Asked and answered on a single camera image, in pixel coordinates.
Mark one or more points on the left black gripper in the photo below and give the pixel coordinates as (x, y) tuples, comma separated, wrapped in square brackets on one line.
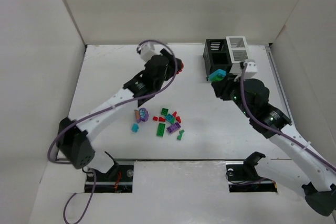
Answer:
[(170, 61)]

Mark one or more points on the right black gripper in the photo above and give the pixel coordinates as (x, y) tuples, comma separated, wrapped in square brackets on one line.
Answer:
[(221, 87)]

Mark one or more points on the cyan and green lego block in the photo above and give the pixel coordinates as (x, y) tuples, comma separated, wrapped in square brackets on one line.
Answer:
[(217, 75)]

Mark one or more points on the purple paw print lego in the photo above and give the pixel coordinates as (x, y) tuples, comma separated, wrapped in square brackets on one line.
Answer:
[(141, 115)]

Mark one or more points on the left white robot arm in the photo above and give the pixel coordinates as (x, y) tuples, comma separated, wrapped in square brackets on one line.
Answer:
[(77, 135)]

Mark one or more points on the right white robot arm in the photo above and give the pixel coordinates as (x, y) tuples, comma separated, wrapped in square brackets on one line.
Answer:
[(316, 181)]

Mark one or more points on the black slatted container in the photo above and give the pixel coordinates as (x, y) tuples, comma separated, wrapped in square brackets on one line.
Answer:
[(216, 56)]

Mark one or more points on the white slatted container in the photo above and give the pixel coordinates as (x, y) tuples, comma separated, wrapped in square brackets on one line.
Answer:
[(238, 51)]

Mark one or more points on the square green lego piece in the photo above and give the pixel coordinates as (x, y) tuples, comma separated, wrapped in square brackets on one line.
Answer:
[(164, 111)]

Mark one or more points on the teal square lego piece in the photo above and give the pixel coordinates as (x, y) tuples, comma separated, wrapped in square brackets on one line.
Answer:
[(170, 118)]

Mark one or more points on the red lego slope right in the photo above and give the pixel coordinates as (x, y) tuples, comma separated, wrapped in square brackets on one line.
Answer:
[(178, 119)]

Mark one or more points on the purple lego plate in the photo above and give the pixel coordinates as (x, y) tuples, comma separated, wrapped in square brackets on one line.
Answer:
[(173, 128)]

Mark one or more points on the long green lego plate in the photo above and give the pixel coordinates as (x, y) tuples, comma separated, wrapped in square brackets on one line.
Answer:
[(160, 130)]

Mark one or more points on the small cyan lego block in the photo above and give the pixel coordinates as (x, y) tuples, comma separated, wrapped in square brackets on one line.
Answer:
[(135, 128)]

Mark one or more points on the small green lego piece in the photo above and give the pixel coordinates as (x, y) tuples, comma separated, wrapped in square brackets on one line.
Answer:
[(180, 135)]

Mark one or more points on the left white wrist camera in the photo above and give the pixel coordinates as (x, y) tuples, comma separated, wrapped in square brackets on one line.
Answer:
[(146, 53)]

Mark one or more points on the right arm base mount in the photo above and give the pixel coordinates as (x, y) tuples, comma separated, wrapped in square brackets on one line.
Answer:
[(240, 182)]

